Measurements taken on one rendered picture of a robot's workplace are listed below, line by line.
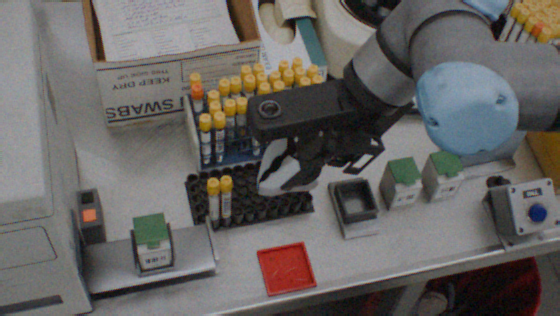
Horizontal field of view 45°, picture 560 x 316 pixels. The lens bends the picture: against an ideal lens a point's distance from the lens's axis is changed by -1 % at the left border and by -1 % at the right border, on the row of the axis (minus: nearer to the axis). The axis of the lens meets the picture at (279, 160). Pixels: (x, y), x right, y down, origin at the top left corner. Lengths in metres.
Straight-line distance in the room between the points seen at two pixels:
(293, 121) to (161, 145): 0.41
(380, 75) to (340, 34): 0.40
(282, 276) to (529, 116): 0.47
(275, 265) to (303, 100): 0.32
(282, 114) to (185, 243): 0.30
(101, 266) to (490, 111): 0.56
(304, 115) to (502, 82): 0.22
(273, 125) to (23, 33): 0.30
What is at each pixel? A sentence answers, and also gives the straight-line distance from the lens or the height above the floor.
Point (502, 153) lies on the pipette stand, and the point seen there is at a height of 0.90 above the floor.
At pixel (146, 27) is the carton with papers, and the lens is 1.14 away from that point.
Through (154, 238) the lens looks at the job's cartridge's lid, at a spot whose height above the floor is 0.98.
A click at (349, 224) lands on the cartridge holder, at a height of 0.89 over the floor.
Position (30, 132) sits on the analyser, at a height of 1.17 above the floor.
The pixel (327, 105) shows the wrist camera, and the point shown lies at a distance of 0.71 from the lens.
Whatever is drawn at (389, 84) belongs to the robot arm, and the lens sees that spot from 0.68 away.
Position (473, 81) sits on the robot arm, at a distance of 0.55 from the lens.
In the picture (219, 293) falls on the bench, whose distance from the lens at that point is 0.94.
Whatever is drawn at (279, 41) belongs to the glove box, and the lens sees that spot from 1.13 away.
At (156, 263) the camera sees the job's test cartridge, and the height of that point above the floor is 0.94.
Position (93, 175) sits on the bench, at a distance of 1.05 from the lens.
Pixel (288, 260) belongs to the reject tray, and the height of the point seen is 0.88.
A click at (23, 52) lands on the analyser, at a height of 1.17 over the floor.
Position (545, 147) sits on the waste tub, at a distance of 1.13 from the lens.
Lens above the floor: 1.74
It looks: 55 degrees down
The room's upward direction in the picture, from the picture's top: 7 degrees clockwise
